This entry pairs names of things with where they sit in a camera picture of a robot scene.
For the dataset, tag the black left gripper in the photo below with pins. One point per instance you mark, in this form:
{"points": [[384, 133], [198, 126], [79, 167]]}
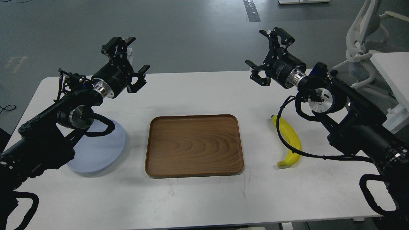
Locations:
{"points": [[118, 72]]}

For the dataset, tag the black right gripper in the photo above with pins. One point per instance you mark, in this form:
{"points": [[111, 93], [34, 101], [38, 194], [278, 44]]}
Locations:
{"points": [[277, 68]]}

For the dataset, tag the light blue plate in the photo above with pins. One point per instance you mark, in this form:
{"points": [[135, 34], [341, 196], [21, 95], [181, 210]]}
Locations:
{"points": [[93, 154]]}

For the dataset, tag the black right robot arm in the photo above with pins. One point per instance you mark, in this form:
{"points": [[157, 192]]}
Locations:
{"points": [[355, 124]]}

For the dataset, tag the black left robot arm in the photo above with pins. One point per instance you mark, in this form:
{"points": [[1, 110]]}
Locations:
{"points": [[48, 139]]}

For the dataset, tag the yellow banana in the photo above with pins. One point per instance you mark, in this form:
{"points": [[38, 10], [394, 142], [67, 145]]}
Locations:
{"points": [[290, 136]]}

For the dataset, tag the brown wooden tray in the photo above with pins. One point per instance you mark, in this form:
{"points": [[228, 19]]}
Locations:
{"points": [[194, 146]]}

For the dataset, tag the white office chair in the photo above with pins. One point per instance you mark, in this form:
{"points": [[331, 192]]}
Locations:
{"points": [[366, 37]]}

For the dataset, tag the white side table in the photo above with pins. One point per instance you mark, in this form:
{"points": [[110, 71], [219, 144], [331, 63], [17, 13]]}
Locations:
{"points": [[393, 67]]}

